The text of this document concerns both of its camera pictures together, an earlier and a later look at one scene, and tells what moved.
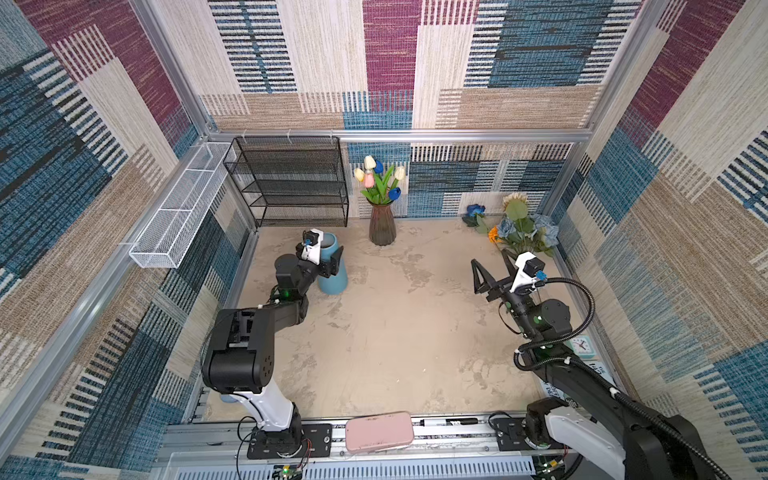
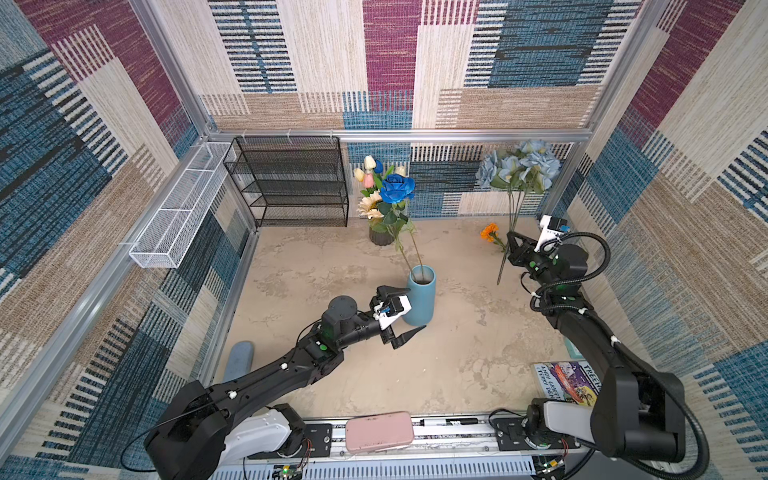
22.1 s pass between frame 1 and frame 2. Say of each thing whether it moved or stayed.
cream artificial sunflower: moved
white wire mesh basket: stayed
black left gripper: moved
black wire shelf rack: stayed
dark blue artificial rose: moved
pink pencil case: stayed
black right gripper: moved
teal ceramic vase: moved
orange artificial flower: stayed
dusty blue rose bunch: moved
